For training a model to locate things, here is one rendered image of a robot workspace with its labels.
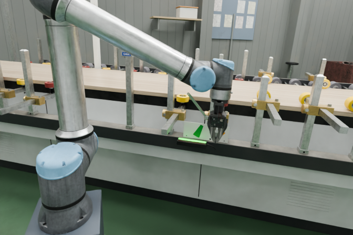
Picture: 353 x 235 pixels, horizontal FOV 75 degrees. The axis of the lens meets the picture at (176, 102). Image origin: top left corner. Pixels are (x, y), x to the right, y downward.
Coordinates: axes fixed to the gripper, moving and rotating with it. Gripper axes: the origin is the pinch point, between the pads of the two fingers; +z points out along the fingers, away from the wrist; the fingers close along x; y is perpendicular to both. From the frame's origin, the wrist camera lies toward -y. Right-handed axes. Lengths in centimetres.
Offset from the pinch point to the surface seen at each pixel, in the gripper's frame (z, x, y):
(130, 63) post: -30, -54, -23
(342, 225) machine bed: 68, 86, -51
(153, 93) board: -9, -47, -45
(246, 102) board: -8.8, 14.3, -45.4
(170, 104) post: -7.5, -29.0, -24.3
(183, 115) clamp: -2.2, -21.0, -23.9
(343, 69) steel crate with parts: -1, 287, -597
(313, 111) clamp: -13, 46, -24
